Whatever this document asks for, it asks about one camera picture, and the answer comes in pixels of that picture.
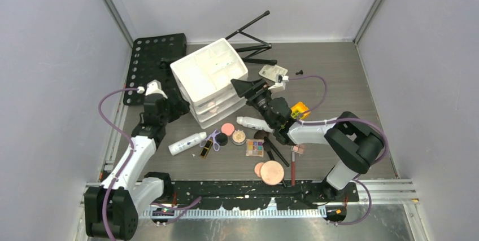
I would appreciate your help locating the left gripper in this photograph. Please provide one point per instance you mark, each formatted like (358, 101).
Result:
(181, 108)

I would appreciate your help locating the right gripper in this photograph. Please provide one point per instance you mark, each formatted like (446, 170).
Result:
(251, 91)

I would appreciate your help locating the white plastic drawer organizer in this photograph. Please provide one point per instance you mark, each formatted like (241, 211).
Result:
(203, 78)

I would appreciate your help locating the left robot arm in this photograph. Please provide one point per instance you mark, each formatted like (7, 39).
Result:
(112, 208)

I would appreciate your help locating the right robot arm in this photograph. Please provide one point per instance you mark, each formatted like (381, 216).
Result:
(358, 143)

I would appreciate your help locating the black makeup brush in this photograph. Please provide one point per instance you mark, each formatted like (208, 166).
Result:
(270, 148)

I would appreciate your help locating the white sachet packet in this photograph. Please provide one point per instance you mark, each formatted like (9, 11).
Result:
(271, 72)

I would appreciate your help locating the small white bottle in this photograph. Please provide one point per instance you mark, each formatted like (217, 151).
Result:
(253, 123)

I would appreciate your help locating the large white spray bottle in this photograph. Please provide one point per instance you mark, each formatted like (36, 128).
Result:
(186, 143)

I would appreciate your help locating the purple eyelash curler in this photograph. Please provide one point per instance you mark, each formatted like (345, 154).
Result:
(212, 136)

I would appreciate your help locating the pink round compact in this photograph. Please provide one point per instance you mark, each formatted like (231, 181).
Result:
(228, 129)

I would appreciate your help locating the black gold lipstick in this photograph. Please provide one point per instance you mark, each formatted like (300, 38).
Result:
(206, 150)

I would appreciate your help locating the beige powder jar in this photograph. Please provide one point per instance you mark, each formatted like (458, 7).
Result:
(238, 137)

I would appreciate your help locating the black round jar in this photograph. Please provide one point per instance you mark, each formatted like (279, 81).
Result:
(221, 139)

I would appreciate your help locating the yellow red toy block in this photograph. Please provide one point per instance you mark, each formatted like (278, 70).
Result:
(300, 111)

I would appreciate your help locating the colorful eyeshadow palette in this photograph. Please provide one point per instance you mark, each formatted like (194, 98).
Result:
(254, 147)

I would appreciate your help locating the small pink powder puff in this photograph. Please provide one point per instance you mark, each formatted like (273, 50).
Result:
(257, 169)

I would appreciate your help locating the nude eyeshadow palette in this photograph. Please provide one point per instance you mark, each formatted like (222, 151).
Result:
(299, 149)

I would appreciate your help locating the large round powder compact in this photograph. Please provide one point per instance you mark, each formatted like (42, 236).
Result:
(272, 173)

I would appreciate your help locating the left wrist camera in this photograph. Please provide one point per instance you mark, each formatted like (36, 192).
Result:
(153, 87)

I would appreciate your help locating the red handled makeup brush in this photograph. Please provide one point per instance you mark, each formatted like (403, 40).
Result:
(293, 178)

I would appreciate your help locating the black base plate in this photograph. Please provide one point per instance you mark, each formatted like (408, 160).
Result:
(253, 195)

